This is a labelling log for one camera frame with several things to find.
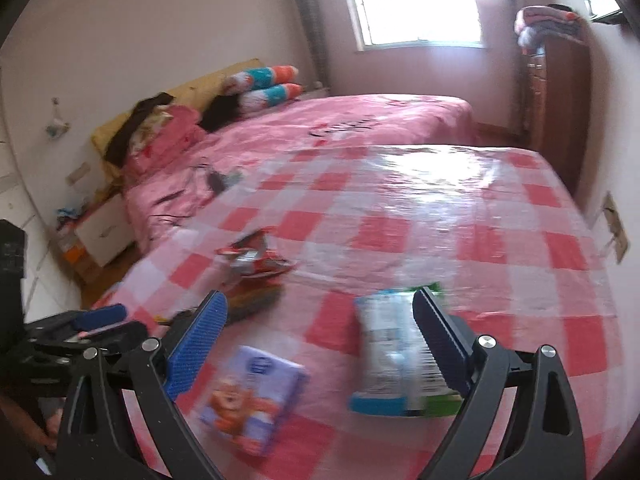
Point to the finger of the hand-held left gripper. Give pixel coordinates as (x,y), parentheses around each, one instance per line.
(117,332)
(102,316)

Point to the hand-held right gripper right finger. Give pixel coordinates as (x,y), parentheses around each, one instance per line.
(440,332)

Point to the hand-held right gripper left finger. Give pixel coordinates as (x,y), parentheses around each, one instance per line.
(197,345)

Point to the white green wipes packet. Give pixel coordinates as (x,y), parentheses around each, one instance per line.
(395,355)

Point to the yellow snack packet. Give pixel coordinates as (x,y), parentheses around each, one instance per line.
(252,302)

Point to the person's left forearm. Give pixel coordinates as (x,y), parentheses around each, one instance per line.
(27,430)

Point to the orange cardboard box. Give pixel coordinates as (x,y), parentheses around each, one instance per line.
(75,255)

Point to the blue orange bear carton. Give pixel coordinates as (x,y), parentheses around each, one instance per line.
(250,405)

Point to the white nightstand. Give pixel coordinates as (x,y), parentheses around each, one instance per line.
(105,230)

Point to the red black crumpled packet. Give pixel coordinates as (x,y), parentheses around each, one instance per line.
(255,260)

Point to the pink white checkered tablecloth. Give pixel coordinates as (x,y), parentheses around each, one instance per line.
(400,210)

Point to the black charger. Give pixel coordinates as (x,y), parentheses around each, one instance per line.
(216,181)

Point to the dark brown garment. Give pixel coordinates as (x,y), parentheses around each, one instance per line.
(132,127)

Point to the pink folded quilt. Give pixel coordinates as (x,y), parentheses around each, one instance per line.
(167,135)

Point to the dark cloth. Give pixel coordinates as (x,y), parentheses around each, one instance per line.
(220,112)

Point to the pink bed blanket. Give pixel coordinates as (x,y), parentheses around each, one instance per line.
(350,115)

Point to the yellow headboard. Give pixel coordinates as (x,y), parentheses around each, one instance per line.
(200,85)

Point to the wooden cabinet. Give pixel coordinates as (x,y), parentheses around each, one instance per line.
(565,110)

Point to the striped bolster pillow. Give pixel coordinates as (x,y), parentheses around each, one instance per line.
(272,97)
(265,77)

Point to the folded blankets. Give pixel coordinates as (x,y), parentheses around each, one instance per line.
(550,25)

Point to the window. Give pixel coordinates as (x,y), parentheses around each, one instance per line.
(415,0)

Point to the wall socket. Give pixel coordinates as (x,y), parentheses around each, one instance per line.
(616,227)
(77,174)

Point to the small wall hanging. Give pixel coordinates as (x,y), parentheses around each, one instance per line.
(55,125)

